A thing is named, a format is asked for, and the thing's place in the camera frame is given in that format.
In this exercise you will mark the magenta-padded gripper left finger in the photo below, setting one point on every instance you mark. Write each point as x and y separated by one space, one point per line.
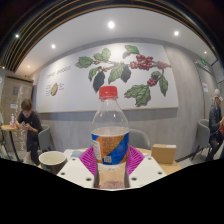
76 171

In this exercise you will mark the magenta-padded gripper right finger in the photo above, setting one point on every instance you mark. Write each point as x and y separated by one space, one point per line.
146 170

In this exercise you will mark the clear bottle with red cap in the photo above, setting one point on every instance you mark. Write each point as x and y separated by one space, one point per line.
110 146

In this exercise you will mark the white and blue paper sheet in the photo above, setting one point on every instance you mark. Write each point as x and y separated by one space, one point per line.
74 154

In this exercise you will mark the small cardboard box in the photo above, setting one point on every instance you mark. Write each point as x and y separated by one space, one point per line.
163 154

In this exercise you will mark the dark cup with white inside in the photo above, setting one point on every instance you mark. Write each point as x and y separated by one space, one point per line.
51 161

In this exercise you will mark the person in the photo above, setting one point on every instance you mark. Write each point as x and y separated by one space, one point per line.
29 125
216 121

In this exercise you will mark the small clear bottle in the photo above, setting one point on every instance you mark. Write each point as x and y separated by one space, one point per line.
13 121

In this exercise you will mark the small round wooden side table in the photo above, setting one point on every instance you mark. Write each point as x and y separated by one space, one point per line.
8 127

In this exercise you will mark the green exit sign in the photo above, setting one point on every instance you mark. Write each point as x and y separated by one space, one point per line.
203 62

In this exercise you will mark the round ceiling lights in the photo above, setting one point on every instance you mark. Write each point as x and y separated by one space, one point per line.
111 24

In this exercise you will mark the coffee plant wall mural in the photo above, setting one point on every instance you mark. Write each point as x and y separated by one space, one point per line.
83 90

